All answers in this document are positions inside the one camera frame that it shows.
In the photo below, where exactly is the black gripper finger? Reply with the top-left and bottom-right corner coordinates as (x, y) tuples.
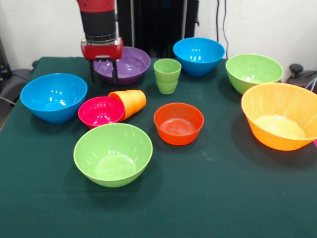
(89, 59), (97, 83)
(111, 59), (119, 84)

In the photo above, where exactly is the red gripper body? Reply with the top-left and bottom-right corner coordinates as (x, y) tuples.
(80, 37), (124, 61)

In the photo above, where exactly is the orange plastic cup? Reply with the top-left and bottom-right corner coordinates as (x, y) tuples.
(107, 89), (147, 122)

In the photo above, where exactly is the pink plastic bowl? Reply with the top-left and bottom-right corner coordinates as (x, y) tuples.
(78, 96), (125, 129)

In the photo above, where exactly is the green plastic cup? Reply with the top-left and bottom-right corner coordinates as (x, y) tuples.
(153, 59), (182, 95)

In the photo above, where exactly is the blue plastic bowl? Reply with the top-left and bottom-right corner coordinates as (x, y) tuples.
(172, 37), (225, 77)
(20, 73), (88, 124)

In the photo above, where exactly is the red-orange plastic bowl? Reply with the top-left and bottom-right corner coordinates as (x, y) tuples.
(154, 102), (205, 146)

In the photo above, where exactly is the large orange plastic bowl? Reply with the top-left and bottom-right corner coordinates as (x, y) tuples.
(241, 82), (317, 151)

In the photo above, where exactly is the purple plastic bowl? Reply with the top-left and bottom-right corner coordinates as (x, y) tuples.
(93, 46), (151, 86)

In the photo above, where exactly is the dark grey chair base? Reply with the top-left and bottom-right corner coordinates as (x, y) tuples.
(0, 68), (33, 105)
(286, 63), (317, 94)

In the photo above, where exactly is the green plastic bowl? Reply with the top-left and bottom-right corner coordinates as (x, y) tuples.
(73, 123), (154, 188)
(225, 53), (284, 95)

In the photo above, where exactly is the dark green table cloth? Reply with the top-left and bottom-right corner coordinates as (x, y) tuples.
(0, 57), (317, 238)

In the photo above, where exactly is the black wall cable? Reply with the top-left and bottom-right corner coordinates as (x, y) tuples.
(215, 0), (221, 43)
(222, 0), (230, 60)

